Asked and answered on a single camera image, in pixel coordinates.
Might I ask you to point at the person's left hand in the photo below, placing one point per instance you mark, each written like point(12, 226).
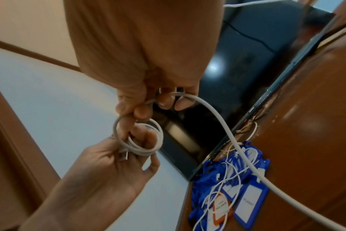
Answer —
point(98, 185)

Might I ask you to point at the person's right hand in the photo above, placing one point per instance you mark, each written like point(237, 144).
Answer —
point(138, 45)

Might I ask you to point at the pile of blue ID lanyards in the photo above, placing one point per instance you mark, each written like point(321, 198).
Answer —
point(203, 178)

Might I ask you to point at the black television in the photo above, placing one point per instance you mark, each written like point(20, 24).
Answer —
point(247, 67)

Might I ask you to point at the brown wooden wall trim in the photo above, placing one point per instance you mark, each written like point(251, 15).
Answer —
point(33, 53)

